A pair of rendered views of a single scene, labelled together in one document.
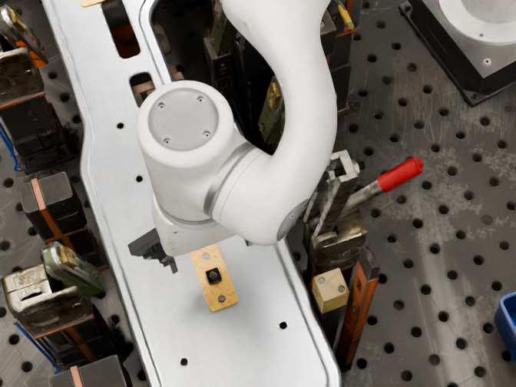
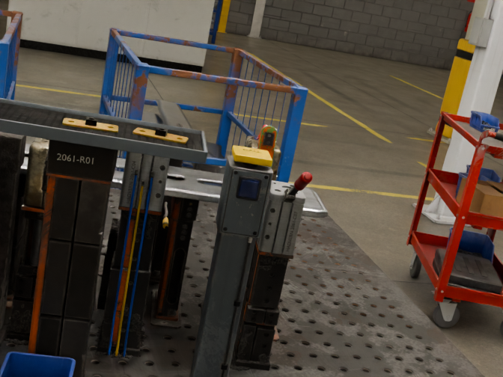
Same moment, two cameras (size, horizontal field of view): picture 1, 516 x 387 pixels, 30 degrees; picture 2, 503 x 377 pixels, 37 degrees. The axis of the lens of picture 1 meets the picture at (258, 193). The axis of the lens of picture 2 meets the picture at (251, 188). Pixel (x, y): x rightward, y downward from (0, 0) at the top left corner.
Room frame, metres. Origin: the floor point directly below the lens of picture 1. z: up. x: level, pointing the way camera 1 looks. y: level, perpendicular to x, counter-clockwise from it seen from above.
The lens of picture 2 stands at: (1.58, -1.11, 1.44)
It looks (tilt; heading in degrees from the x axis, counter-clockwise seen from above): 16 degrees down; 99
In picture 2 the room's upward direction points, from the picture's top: 11 degrees clockwise
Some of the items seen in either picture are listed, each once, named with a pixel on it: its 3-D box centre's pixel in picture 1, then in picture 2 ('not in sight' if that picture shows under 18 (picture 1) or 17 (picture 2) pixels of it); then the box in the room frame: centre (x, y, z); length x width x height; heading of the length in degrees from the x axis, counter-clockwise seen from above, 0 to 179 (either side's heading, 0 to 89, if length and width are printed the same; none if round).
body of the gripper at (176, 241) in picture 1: (201, 210); not in sight; (0.38, 0.06, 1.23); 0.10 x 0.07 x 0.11; 108
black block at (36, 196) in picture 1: (67, 232); not in sight; (0.51, 0.28, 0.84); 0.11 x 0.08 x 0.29; 108
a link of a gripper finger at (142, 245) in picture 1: (162, 236); not in sight; (0.36, 0.10, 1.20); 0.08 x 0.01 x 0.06; 108
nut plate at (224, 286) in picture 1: (213, 276); not in sight; (0.38, 0.06, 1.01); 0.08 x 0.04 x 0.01; 18
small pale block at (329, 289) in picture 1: (324, 325); not in sight; (0.34, -0.08, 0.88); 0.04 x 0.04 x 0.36; 18
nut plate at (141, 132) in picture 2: not in sight; (161, 132); (1.25, 0.00, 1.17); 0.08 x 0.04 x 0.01; 8
